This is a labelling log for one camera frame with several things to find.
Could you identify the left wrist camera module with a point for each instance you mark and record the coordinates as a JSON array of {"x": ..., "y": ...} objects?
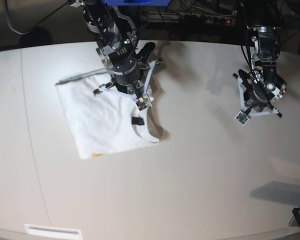
[{"x": 242, "y": 118}]

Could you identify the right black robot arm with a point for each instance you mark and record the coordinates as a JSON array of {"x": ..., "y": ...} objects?
[{"x": 117, "y": 40}]

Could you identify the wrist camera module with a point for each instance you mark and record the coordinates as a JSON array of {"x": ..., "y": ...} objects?
[
  {"x": 242, "y": 118},
  {"x": 143, "y": 102}
]

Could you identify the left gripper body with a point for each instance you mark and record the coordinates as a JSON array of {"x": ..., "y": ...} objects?
[{"x": 257, "y": 96}]

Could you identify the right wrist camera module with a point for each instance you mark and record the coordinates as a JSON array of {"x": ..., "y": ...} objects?
[{"x": 143, "y": 102}]

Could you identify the black power strip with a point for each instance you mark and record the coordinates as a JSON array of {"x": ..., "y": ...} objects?
[{"x": 171, "y": 17}]

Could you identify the white printed T-shirt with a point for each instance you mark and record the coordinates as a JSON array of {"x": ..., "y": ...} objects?
[{"x": 105, "y": 123}]

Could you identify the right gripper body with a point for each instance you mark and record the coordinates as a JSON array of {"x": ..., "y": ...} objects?
[{"x": 133, "y": 83}]

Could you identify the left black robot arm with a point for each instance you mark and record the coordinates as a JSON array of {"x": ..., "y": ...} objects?
[{"x": 262, "y": 46}]

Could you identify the blue box at top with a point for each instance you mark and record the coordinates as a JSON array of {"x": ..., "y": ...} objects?
[{"x": 136, "y": 2}]

